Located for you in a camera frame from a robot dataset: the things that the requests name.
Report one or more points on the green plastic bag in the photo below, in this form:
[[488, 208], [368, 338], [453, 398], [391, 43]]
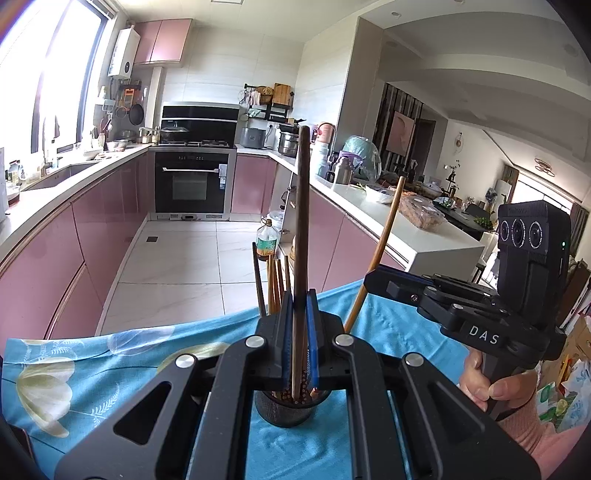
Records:
[[362, 154]]

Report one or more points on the wall clock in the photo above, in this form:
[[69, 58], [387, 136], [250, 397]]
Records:
[[459, 142]]

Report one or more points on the black range hood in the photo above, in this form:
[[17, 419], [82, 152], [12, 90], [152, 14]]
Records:
[[201, 120]]

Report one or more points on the black mesh utensil holder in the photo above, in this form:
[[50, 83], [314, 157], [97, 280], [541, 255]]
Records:
[[286, 413]]

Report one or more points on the black dining table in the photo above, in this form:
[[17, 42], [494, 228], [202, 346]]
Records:
[[466, 219]]

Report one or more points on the black built-in oven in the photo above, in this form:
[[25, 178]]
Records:
[[191, 184]]

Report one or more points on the stainless steel stock pot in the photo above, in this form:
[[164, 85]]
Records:
[[288, 144]]

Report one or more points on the blue floral tablecloth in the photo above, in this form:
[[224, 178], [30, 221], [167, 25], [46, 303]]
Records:
[[92, 369]]

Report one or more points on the framed wall painting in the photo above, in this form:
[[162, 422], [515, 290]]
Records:
[[400, 134]]

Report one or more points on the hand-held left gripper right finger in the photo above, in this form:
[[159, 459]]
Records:
[[312, 332]]

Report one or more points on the hanging frying pan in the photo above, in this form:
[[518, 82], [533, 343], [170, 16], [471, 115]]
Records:
[[136, 114]]

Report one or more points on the person's right forearm pink sleeve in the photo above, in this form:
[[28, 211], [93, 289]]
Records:
[[545, 438]]

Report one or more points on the kitchen sink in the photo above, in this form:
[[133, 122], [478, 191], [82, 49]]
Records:
[[60, 177]]

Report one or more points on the kitchen window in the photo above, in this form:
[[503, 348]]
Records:
[[46, 83]]

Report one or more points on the pink base cabinets long run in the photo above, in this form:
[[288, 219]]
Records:
[[69, 240]]

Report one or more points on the cooking pot with glass lid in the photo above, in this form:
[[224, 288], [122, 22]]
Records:
[[173, 133]]

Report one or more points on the white water heater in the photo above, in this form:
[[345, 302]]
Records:
[[123, 53]]

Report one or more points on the clear box of snacks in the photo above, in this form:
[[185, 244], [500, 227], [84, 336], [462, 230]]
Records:
[[422, 212]]

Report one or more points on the steel thermos flask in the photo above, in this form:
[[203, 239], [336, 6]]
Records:
[[342, 170]]

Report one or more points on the person's right hand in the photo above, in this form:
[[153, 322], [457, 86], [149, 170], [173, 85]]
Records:
[[475, 383]]

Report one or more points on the black wall rack with boards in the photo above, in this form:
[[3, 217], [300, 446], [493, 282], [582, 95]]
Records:
[[277, 99]]

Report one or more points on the pink base cabinets under counter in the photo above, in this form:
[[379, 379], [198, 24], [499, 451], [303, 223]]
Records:
[[249, 184]]

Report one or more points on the pink wall cabinets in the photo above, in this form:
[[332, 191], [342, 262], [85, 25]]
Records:
[[161, 41]]

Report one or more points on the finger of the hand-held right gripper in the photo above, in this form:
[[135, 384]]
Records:
[[383, 284], [429, 276]]

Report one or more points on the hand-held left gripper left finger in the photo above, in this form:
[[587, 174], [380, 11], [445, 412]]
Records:
[[288, 332]]

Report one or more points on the cooking oil bottle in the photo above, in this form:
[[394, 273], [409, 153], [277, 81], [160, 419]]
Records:
[[266, 242]]

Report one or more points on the white plastic bag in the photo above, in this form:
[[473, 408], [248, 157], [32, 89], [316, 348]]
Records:
[[568, 397]]

